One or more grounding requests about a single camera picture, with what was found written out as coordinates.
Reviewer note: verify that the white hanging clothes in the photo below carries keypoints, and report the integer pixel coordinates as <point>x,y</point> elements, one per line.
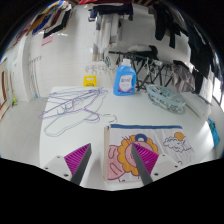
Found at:
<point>106,33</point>

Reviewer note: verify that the pale blue round peg hanger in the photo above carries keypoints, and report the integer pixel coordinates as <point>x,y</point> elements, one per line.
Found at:
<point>165,98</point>

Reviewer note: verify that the white bedding on rack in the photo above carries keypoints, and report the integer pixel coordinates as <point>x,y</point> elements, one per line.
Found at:
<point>140,48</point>

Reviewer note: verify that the black hanging trousers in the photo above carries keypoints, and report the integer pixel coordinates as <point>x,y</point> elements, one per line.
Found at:
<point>200,56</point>

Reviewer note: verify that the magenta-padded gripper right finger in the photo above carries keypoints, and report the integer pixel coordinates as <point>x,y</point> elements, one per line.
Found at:
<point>145,159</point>

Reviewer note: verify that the yellow floor sign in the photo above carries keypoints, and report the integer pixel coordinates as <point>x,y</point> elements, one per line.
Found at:
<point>90,81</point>

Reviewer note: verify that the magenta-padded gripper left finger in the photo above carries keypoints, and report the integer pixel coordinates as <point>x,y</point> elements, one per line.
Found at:
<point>77,160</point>

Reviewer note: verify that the large white pillow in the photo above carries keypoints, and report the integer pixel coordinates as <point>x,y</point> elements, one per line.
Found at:
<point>198,103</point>

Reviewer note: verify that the black folding drying rack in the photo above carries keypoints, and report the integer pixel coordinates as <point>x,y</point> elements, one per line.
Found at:
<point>151,66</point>

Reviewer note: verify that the dark hanging clothes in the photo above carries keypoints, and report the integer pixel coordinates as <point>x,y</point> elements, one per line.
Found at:
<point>165,23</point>

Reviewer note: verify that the blue detergent bottle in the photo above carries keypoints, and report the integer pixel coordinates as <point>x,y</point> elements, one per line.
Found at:
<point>124,80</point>

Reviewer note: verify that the white peg hanger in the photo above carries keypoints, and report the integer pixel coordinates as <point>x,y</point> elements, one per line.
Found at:
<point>98,68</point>

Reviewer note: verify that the pink wall notice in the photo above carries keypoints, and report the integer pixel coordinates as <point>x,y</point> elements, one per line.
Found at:
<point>47,40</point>

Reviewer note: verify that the blue plastic container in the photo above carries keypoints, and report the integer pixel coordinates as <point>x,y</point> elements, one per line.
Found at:
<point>214,133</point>

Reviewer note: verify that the grey garment on rack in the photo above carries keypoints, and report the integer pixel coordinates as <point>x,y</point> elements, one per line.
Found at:
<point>183,76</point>

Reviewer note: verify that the cartoon print towel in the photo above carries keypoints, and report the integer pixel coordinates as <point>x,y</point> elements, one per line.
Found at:
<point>166,133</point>

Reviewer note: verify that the row of colourful hanging clothes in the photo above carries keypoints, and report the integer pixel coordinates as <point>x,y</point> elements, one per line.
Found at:
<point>50,18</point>

